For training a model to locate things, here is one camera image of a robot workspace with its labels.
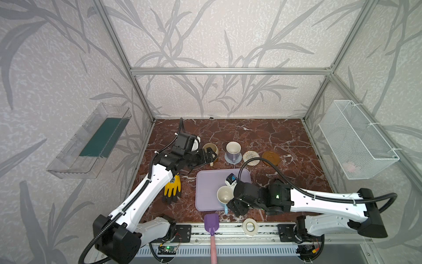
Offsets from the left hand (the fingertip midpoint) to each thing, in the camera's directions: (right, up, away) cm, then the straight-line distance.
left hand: (213, 154), depth 75 cm
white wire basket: (+56, +3, -14) cm, 58 cm away
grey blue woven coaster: (+9, -7, +19) cm, 22 cm away
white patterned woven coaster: (+22, -4, +27) cm, 35 cm away
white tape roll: (+18, -36, -1) cm, 40 cm away
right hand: (+8, -17, -5) cm, 20 cm away
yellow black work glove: (-22, -20, +10) cm, 31 cm away
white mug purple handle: (+11, -1, +26) cm, 28 cm away
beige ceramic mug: (0, +1, +18) cm, 18 cm away
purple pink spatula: (-1, -32, -1) cm, 32 cm away
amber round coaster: (+35, -5, +24) cm, 43 cm away
